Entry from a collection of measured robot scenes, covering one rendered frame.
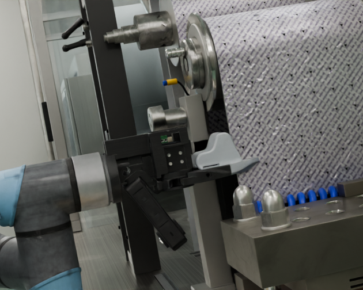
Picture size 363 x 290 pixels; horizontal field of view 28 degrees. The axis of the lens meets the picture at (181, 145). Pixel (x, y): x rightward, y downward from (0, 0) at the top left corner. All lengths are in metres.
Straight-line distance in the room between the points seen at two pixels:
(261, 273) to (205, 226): 0.28
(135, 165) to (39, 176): 0.13
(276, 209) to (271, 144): 0.20
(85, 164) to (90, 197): 0.04
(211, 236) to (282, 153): 0.17
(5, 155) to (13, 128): 0.24
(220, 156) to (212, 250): 0.18
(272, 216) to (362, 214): 0.10
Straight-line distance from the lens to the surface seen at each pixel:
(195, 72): 1.04
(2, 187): 0.96
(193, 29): 1.07
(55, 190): 0.95
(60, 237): 0.97
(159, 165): 0.97
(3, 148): 6.56
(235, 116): 1.02
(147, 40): 1.29
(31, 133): 6.55
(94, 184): 0.95
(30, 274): 0.98
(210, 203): 1.10
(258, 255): 0.83
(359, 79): 1.08
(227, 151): 1.00
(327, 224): 0.86
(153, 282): 1.27
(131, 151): 0.98
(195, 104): 1.08
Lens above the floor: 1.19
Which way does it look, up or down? 3 degrees down
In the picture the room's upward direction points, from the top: 10 degrees counter-clockwise
